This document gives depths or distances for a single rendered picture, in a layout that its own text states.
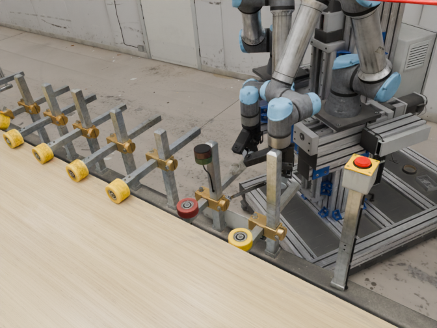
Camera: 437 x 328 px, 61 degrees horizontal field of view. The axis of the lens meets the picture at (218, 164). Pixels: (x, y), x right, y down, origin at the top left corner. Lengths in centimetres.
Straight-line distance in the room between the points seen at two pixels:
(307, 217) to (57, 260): 147
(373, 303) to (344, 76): 82
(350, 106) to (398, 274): 116
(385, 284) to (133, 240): 152
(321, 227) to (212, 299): 127
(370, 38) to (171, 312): 103
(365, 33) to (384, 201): 140
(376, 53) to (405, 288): 141
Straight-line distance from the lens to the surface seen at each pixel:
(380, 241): 225
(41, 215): 154
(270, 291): 112
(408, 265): 248
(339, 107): 160
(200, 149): 125
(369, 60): 139
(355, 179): 103
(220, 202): 142
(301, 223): 226
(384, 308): 139
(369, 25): 130
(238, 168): 158
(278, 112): 114
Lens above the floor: 182
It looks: 36 degrees down
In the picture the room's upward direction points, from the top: 5 degrees counter-clockwise
